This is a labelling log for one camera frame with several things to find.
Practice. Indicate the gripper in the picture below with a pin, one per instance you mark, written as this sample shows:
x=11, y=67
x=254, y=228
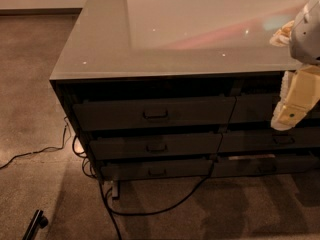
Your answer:
x=307, y=39

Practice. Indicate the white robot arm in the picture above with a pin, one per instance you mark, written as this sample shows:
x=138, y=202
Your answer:
x=302, y=35

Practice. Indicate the grey drawer cabinet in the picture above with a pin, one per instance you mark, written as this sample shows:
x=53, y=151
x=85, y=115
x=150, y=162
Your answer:
x=162, y=49

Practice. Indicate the black object on floor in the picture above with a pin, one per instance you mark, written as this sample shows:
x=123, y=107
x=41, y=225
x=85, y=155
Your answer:
x=38, y=221

